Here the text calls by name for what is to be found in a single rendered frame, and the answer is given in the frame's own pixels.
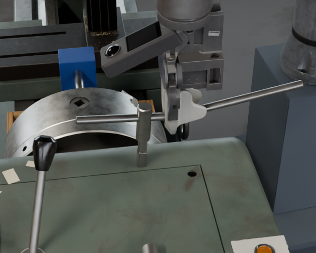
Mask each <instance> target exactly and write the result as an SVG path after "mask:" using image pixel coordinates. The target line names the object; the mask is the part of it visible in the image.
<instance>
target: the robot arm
mask: <svg viewBox="0 0 316 253"><path fill-rule="evenodd" d="M155 4H156V8H157V19H158V20H157V21H155V22H153V23H151V24H149V25H147V26H145V27H143V28H141V29H139V30H137V31H135V32H133V33H131V34H129V35H127V36H125V37H123V38H121V39H119V40H117V41H115V42H113V43H111V44H109V45H107V46H105V47H103V48H101V50H100V55H101V67H102V69H103V71H104V72H105V73H106V75H107V76H108V77H110V78H112V77H114V76H116V75H118V74H120V73H123V72H125V71H127V70H129V69H131V68H133V67H135V66H137V65H139V64H141V63H143V62H145V61H147V60H150V59H152V58H154V57H156V56H158V62H159V70H160V81H161V94H162V108H163V112H164V113H165V120H164V123H165V127H166V129H167V130H168V131H169V133H170V134H171V135H174V134H175V133H176V131H177V127H178V126H179V125H181V124H184V123H187V122H191V121H194V120H198V119H201V118H203V117H204V116H205V115H206V113H207V110H206V108H205V107H204V106H201V105H198V104H196V103H197V102H199V101H200V100H201V98H202V94H201V92H200V91H199V90H197V89H203V88H206V90H207V91H209V90H220V89H223V75H224V60H225V59H224V56H223V53H222V43H223V28H224V13H223V11H222V10H221V6H220V3H219V1H213V0H155ZM279 65H280V68H281V70H282V71H283V72H284V74H285V75H287V76H288V77H289V78H291V79H293V80H295V81H299V80H302V81H303V84H308V85H315V86H316V0H296V2H295V9H294V16H293V23H292V31H291V33H290V35H289V37H288V39H287V41H286V43H285V45H284V47H283V48H282V50H281V53H280V60H279ZM220 68H221V75H220ZM219 81H220V82H219Z"/></svg>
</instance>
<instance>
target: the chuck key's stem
mask: <svg viewBox="0 0 316 253"><path fill-rule="evenodd" d="M151 116H152V105H151V104H149V103H147V102H142V103H140V104H138V106H137V117H138V122H136V136H135V138H136V140H137V141H138V148H137V156H136V163H137V167H146V160H147V142H148V141H149V140H150V131H151Z"/></svg>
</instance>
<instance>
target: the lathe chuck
mask: <svg viewBox="0 0 316 253"><path fill-rule="evenodd" d="M76 98H85V99H87V100H88V101H89V104H88V105H87V106H86V107H84V108H80V109H76V108H72V107H71V106H70V102H71V101H72V100H74V99H76ZM132 100H133V99H132V96H130V95H128V94H125V93H122V92H119V91H115V90H111V89H105V88H92V87H88V88H75V89H69V90H65V91H61V92H58V93H55V94H52V95H49V96H47V97H45V98H43V99H41V100H39V101H37V102H36V103H34V104H32V105H31V106H30V107H28V108H27V109H26V110H25V111H24V112H22V113H21V114H20V115H19V117H18V118H17V119H16V120H15V121H14V123H13V124H12V126H11V128H10V129H9V131H8V134H7V136H6V147H5V152H4V158H11V157H12V156H13V154H14V153H15V152H16V150H17V149H18V148H19V147H20V146H21V145H22V144H23V143H25V142H26V141H27V140H28V139H30V138H31V137H33V136H34V135H36V134H37V133H39V132H41V131H43V130H45V129H47V128H50V127H52V126H54V125H57V124H60V123H64V122H67V121H72V120H76V117H77V116H91V115H113V114H136V113H137V107H135V106H134V104H132V103H131V101H132ZM150 134H151V135H152V136H153V137H155V138H156V139H157V140H158V141H159V142H160V143H167V138H166V134H165V130H164V128H163V125H162V123H161V122H160V121H151V131H150Z"/></svg>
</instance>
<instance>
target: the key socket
mask: <svg viewBox="0 0 316 253"><path fill-rule="evenodd" d="M88 104H89V101H88V100H87V99H85V98H76V99H74V100H72V101H71V102H70V106H71V107H72V108H76V109H80V108H84V107H86V106H87V105H88Z"/></svg>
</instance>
